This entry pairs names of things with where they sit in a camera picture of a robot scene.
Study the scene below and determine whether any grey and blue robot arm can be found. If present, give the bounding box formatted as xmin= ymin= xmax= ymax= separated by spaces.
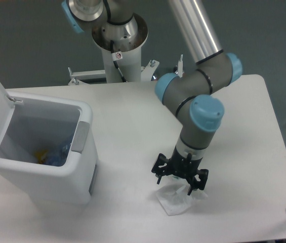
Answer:
xmin=62 ymin=1 xmax=242 ymax=191

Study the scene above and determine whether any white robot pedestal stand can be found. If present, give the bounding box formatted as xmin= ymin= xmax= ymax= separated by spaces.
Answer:
xmin=68 ymin=14 xmax=159 ymax=86

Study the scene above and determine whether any crushed clear plastic bottle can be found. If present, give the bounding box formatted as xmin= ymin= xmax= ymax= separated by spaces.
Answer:
xmin=45 ymin=135 xmax=73 ymax=167

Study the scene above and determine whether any clear plastic wrapper bag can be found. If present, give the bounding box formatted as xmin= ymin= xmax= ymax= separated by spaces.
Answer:
xmin=156 ymin=176 xmax=208 ymax=216

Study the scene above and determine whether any yellow and blue trash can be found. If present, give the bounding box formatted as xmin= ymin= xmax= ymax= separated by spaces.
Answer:
xmin=34 ymin=149 xmax=48 ymax=164

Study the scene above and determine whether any white trash can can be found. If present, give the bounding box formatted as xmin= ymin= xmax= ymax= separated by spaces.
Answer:
xmin=0 ymin=92 xmax=98 ymax=204

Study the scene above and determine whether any black cable on pedestal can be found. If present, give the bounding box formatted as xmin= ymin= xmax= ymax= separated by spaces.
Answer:
xmin=109 ymin=39 xmax=128 ymax=83

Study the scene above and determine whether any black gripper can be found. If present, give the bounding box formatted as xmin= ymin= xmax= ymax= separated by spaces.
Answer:
xmin=151 ymin=145 xmax=209 ymax=195

